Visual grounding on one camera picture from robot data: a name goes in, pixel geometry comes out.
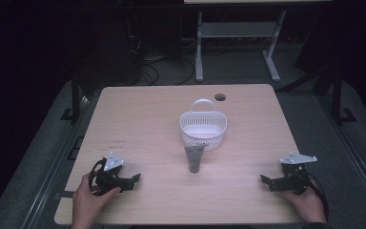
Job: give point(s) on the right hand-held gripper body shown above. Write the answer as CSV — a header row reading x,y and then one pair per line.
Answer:
x,y
295,178

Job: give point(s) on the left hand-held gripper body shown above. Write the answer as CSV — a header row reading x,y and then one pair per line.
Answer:
x,y
108,179

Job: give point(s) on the person's right hand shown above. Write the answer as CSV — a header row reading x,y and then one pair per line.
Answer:
x,y
308,203

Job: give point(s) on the person's left hand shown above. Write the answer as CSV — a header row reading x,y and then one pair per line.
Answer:
x,y
87,203

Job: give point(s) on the white plastic basket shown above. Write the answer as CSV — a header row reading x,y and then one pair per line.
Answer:
x,y
203,125

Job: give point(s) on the black metal stand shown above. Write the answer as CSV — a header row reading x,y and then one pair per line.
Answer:
x,y
75,95
337,95

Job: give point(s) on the dark computer tower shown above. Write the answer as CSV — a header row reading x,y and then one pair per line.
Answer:
x,y
130,47

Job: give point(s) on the white metal table frame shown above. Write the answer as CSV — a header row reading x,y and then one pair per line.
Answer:
x,y
235,30

